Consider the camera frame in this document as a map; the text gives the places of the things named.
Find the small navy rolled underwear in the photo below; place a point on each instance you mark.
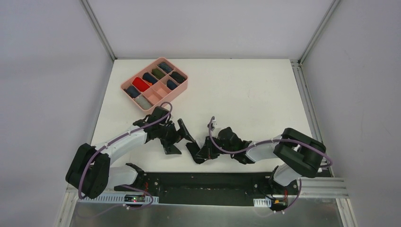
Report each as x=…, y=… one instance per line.
x=171, y=85

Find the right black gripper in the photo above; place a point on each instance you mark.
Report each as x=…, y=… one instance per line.
x=207, y=147

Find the grey underwear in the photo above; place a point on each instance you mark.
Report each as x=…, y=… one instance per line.
x=143, y=102

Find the red rolled underwear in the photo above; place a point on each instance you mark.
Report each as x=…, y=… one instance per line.
x=140, y=84

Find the black underwear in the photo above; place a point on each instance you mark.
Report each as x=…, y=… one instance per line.
x=199, y=155
x=178, y=77

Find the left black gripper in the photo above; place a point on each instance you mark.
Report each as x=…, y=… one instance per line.
x=173, y=136

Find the pink divided organizer tray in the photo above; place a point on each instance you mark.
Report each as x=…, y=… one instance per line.
x=158, y=82

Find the olive rolled underwear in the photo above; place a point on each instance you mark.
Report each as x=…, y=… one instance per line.
x=157, y=73

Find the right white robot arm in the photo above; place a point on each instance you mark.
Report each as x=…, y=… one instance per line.
x=301, y=155

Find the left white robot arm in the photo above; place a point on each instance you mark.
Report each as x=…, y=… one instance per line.
x=91, y=170

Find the dark blue rolled underwear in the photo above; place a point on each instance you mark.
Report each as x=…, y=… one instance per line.
x=132, y=92

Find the striped rolled underwear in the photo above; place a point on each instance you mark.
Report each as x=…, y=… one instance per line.
x=165, y=67

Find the black rolled underwear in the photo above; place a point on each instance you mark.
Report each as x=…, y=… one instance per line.
x=178, y=77

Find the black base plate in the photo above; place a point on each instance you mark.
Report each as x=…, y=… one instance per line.
x=220, y=189

